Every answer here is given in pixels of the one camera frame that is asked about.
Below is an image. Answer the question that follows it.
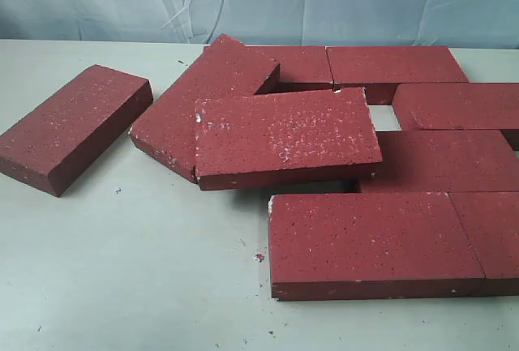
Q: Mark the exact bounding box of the red brick diagonal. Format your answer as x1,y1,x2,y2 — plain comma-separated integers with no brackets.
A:
129,34,281,183

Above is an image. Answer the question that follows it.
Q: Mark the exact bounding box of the white backdrop cloth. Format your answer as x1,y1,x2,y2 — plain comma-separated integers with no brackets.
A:
1,0,518,49

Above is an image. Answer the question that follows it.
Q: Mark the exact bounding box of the red brick front large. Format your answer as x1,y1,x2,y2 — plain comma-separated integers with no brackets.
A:
268,192,485,301

